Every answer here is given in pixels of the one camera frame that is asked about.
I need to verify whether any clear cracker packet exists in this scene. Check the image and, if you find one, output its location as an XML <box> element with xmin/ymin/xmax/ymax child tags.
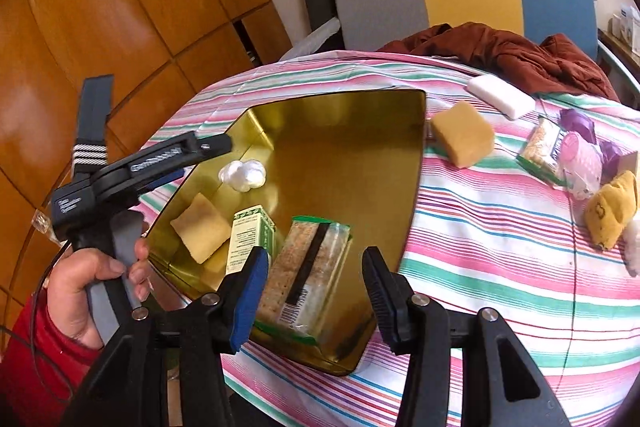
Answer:
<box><xmin>516</xmin><ymin>117</ymin><xmax>576</xmax><ymax>186</ymax></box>

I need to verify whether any yellow plush toy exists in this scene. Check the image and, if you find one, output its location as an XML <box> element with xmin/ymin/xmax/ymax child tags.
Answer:
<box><xmin>585</xmin><ymin>170</ymin><xmax>640</xmax><ymax>251</ymax></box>

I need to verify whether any white box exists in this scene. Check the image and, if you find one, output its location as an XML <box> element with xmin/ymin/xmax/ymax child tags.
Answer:
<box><xmin>610</xmin><ymin>6</ymin><xmax>640</xmax><ymax>42</ymax></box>

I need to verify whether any yellow sponge on table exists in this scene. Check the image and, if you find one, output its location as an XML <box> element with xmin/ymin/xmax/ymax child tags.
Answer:
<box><xmin>430</xmin><ymin>99</ymin><xmax>496</xmax><ymax>169</ymax></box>

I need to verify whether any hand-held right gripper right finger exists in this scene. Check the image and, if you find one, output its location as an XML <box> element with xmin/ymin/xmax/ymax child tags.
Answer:
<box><xmin>361</xmin><ymin>246</ymin><xmax>573</xmax><ymax>427</ymax></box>

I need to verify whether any brown-red cloth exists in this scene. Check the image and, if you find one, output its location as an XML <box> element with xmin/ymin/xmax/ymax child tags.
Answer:
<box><xmin>376</xmin><ymin>21</ymin><xmax>622</xmax><ymax>104</ymax></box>

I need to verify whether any white soap bar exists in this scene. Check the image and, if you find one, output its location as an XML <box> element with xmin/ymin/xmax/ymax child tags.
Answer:
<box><xmin>467</xmin><ymin>74</ymin><xmax>536</xmax><ymax>120</ymax></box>

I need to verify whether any green and white carton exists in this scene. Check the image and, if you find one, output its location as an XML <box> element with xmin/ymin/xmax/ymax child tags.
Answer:
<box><xmin>224</xmin><ymin>204</ymin><xmax>281</xmax><ymax>279</ymax></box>

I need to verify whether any person's left forearm red sleeve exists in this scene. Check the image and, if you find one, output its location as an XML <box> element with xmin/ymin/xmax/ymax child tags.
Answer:
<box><xmin>0</xmin><ymin>294</ymin><xmax>103</xmax><ymax>427</ymax></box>

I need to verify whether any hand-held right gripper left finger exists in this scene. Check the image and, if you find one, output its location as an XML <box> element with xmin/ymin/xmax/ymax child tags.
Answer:
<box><xmin>60</xmin><ymin>246</ymin><xmax>271</xmax><ymax>427</ymax></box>

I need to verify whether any gold tin box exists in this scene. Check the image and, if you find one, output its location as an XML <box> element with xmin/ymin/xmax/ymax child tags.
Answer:
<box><xmin>144</xmin><ymin>89</ymin><xmax>427</xmax><ymax>377</ymax></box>

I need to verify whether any white pearly crumpled ball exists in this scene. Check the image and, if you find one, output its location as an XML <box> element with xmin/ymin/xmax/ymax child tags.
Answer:
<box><xmin>218</xmin><ymin>160</ymin><xmax>268</xmax><ymax>193</ymax></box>

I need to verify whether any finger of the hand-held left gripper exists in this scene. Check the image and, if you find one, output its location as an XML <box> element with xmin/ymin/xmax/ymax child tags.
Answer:
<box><xmin>96</xmin><ymin>131</ymin><xmax>234</xmax><ymax>198</ymax></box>
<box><xmin>134</xmin><ymin>170</ymin><xmax>184</xmax><ymax>198</ymax></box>

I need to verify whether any person's left hand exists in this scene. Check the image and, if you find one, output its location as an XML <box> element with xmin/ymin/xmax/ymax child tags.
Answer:
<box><xmin>45</xmin><ymin>239</ymin><xmax>152</xmax><ymax>350</ymax></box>

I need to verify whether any thin black cable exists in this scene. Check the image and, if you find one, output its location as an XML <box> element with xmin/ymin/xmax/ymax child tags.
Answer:
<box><xmin>27</xmin><ymin>242</ymin><xmax>81</xmax><ymax>398</ymax></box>

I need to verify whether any wooden shelf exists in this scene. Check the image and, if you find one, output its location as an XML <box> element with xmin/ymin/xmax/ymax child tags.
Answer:
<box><xmin>597</xmin><ymin>27</ymin><xmax>640</xmax><ymax>68</ymax></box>

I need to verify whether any purple packet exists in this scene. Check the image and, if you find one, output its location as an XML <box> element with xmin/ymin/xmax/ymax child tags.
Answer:
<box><xmin>559</xmin><ymin>108</ymin><xmax>599</xmax><ymax>144</ymax></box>
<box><xmin>597</xmin><ymin>139</ymin><xmax>632</xmax><ymax>178</ymax></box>

